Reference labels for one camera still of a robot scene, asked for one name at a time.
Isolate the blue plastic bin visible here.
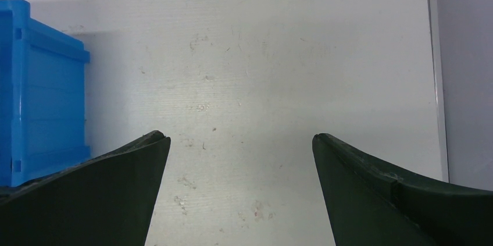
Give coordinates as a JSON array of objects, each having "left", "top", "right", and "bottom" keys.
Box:
[{"left": 1, "top": 0, "right": 90, "bottom": 187}]

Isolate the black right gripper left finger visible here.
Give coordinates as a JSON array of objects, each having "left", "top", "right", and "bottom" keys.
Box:
[{"left": 1, "top": 130, "right": 171, "bottom": 245}]

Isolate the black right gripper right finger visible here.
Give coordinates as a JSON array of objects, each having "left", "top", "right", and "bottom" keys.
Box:
[{"left": 312, "top": 133, "right": 492, "bottom": 245}]

